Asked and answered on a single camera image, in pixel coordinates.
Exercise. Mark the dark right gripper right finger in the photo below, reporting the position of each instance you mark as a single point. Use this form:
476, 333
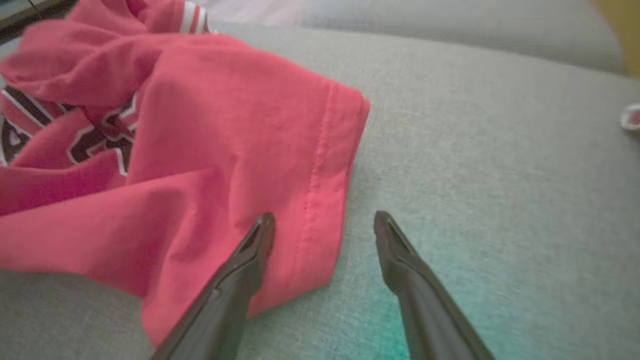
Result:
425, 305

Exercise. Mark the red jersey with black print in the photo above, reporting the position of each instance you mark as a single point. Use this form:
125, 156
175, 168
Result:
210, 130

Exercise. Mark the yellow cushion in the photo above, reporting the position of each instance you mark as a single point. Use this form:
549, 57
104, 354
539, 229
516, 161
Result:
622, 30

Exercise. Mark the grey sofa seat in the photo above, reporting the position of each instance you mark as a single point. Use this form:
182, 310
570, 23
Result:
490, 200

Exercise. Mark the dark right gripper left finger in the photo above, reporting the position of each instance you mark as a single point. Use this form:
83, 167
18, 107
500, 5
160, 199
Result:
235, 290

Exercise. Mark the red garment with white trim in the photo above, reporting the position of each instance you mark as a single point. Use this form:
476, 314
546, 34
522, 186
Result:
632, 117

